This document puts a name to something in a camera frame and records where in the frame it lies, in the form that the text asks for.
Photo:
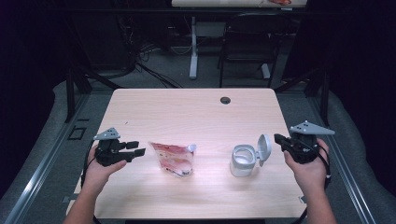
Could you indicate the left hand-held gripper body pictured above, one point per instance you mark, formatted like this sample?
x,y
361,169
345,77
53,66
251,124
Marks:
x,y
109,154

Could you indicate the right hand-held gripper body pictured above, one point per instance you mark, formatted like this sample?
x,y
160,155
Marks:
x,y
306,149

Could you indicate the pink and white refill pouch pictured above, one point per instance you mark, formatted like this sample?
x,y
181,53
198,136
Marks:
x,y
174,158

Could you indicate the white container with flip lid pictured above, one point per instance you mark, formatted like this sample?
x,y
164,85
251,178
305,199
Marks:
x,y
243,165

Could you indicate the person's left hand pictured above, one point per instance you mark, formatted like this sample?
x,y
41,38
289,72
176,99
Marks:
x,y
96,179

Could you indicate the person's right hand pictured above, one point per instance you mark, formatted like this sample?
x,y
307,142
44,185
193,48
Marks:
x,y
311,177

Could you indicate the black metal stand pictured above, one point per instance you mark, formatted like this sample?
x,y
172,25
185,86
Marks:
x,y
70,96
325,102

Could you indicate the grey tape strip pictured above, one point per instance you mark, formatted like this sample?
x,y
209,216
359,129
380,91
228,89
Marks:
x,y
68,198

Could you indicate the white table leg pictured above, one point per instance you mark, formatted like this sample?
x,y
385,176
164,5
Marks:
x,y
193,59
265,71

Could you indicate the black folding chair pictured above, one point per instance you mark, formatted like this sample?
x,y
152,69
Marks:
x,y
252,37

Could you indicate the orange thing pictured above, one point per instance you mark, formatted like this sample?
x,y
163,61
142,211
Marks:
x,y
280,2

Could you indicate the aluminium floor rail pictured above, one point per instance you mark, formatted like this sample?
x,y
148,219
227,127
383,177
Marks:
x,y
40,174
342,161

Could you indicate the black floor socket frame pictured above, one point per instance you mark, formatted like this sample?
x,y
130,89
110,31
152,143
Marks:
x,y
69,137

